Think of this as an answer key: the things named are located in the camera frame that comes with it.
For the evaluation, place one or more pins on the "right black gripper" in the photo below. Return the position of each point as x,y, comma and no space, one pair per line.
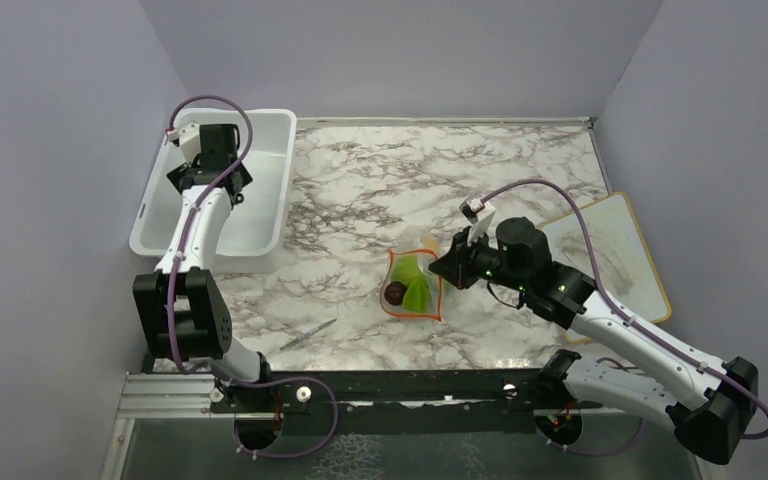
447,268

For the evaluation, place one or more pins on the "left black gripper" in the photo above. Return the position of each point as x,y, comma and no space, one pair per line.
180,171

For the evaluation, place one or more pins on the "clear zip bag orange zipper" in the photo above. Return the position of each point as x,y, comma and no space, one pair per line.
436,284

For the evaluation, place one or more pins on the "green star fruit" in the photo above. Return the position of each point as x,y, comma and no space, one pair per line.
418,296

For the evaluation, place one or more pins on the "dark red fig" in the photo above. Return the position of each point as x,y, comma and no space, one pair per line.
394,293

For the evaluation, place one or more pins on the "orange wrinkled fruit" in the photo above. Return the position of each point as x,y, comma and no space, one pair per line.
430,244

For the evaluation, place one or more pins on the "green cabbage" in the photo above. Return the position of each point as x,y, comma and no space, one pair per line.
406,270

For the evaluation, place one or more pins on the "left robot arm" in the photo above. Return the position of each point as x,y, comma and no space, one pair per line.
183,314

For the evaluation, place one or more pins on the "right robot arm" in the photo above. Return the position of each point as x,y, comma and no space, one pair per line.
704,400

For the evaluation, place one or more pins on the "white plastic bin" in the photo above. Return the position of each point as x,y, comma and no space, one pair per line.
251,240

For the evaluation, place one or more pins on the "green pen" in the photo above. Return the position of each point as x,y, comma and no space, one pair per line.
305,336

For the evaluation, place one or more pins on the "white cutting board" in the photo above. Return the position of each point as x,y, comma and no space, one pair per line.
624,261

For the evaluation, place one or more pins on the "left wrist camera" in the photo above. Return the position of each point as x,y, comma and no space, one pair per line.
187,139

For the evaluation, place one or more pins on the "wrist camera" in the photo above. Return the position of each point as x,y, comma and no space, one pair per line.
480,214
187,139

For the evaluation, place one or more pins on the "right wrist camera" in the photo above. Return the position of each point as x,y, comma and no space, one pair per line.
480,214

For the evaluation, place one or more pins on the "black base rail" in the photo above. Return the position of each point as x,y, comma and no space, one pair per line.
396,402

